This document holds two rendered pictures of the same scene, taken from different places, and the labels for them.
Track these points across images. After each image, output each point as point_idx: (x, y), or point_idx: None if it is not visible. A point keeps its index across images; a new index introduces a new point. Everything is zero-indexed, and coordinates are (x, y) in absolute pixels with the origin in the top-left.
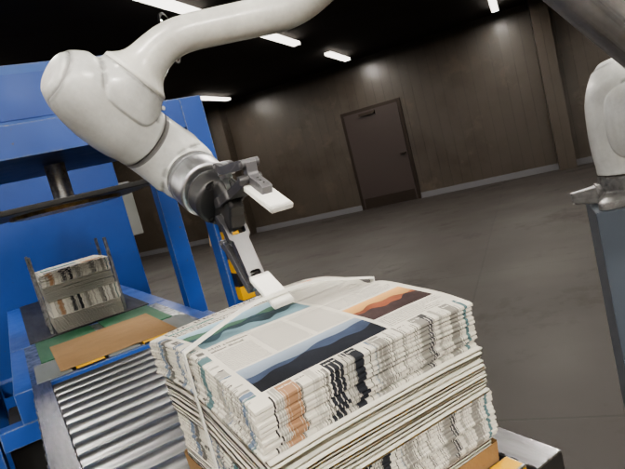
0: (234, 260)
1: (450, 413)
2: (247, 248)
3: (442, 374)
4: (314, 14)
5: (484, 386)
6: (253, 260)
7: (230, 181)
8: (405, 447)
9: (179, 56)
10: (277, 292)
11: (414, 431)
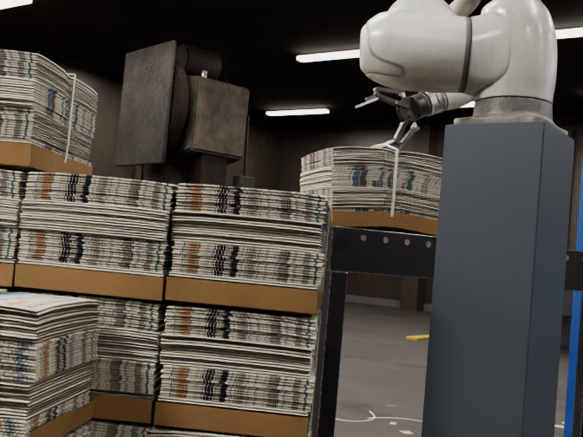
0: (404, 135)
1: (323, 187)
2: (399, 129)
3: (323, 170)
4: (468, 3)
5: (330, 184)
6: (396, 134)
7: (402, 98)
8: (316, 191)
9: None
10: (375, 145)
11: (317, 186)
